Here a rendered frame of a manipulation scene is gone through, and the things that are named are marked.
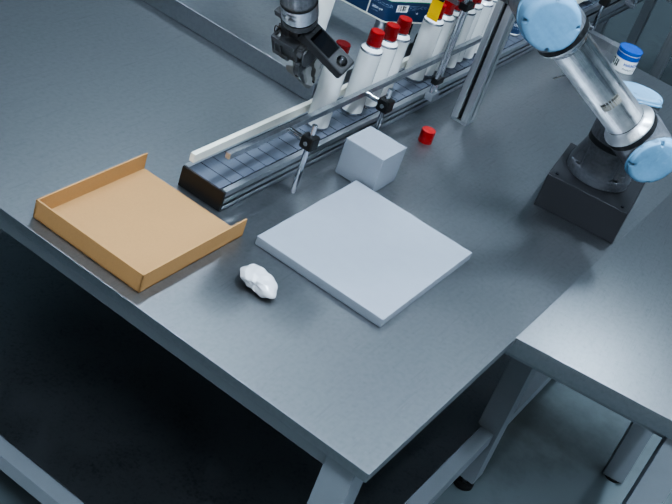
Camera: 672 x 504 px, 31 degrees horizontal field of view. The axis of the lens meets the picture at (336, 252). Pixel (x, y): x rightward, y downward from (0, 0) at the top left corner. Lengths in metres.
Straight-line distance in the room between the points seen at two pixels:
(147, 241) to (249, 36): 0.87
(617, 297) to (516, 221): 0.29
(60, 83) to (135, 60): 0.23
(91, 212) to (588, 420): 1.88
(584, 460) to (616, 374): 1.15
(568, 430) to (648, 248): 0.91
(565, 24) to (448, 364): 0.69
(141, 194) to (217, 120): 0.38
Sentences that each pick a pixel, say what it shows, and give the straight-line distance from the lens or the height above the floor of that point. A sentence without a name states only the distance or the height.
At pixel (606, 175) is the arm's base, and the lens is 2.80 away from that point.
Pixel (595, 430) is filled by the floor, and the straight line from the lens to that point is 3.66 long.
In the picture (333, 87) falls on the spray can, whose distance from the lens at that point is 2.62.
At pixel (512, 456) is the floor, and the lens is 3.43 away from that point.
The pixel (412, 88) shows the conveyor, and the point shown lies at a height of 0.88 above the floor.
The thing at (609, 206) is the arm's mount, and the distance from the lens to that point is 2.77.
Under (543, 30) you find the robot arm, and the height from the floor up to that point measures 1.31.
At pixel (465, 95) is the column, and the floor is 0.90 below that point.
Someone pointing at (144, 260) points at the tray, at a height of 0.83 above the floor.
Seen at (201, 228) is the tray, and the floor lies 0.83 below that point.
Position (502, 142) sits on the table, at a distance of 3.02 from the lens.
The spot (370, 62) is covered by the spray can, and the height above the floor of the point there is 1.02.
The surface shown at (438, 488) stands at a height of 0.22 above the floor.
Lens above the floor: 2.15
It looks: 33 degrees down
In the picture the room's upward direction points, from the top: 20 degrees clockwise
